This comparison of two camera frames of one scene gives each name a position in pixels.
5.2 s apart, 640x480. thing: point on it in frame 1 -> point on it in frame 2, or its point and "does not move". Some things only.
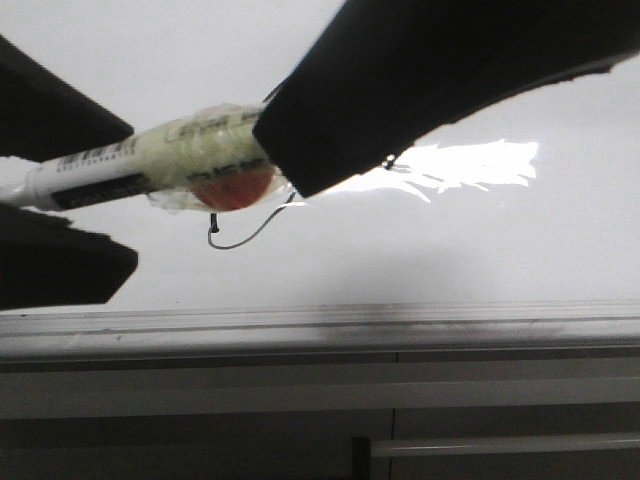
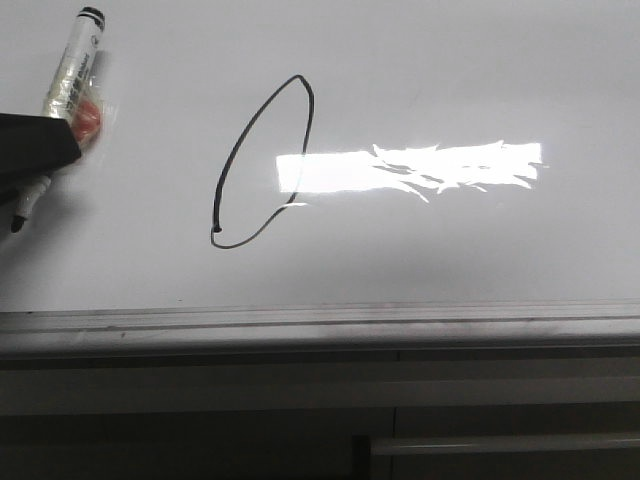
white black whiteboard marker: [163, 162] -> [69, 83]
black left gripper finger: [381, 76] -> [31, 147]
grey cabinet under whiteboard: [557, 414] does not move
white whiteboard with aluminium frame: [514, 230] does not move
